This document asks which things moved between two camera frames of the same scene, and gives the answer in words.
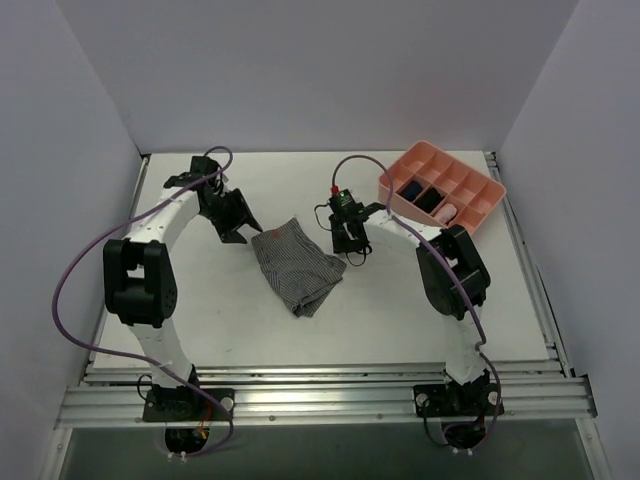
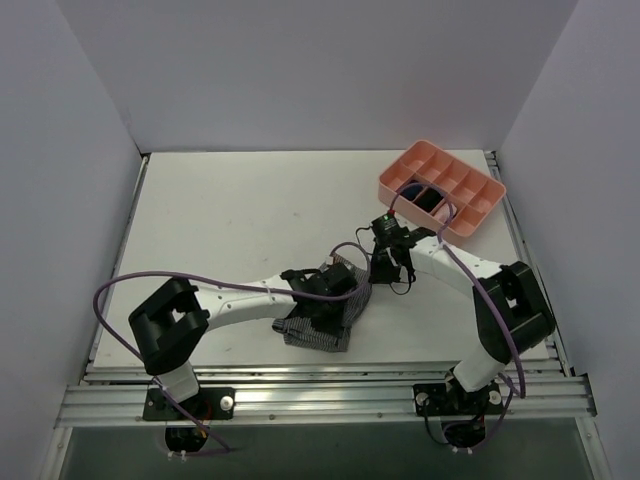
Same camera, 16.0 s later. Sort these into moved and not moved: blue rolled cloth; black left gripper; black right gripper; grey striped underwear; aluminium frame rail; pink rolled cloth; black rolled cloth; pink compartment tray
Moved: black right gripper; grey striped underwear; black left gripper
Not moved: pink compartment tray; black rolled cloth; pink rolled cloth; aluminium frame rail; blue rolled cloth
